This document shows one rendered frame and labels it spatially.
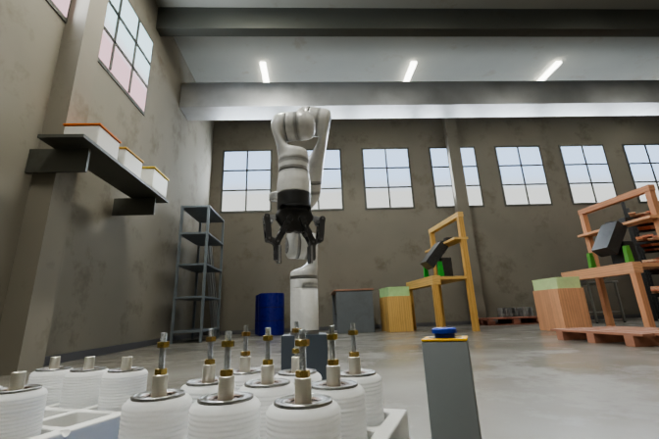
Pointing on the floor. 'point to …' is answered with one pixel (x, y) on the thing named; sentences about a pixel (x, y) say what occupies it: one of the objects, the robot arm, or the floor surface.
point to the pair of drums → (270, 314)
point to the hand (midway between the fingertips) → (294, 257)
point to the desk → (353, 310)
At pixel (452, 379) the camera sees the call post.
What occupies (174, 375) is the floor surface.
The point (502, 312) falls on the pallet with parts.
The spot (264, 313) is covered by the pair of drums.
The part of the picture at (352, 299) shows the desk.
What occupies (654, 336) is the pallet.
